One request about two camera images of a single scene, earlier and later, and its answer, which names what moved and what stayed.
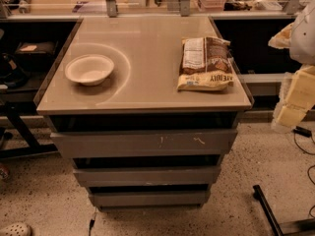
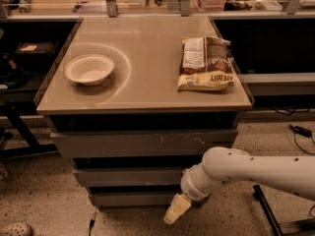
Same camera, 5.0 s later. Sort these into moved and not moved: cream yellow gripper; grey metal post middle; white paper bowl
Moved: cream yellow gripper
Not moved: grey metal post middle; white paper bowl
